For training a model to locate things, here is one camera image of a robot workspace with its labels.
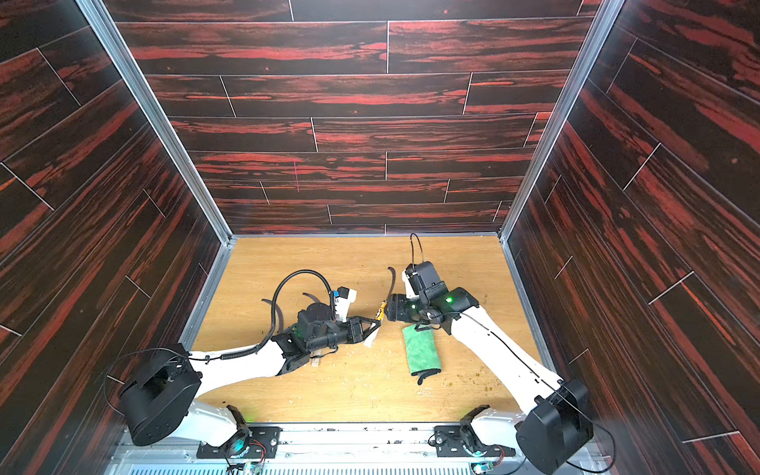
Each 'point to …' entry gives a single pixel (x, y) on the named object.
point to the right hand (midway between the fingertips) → (400, 306)
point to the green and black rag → (422, 350)
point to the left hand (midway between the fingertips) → (381, 328)
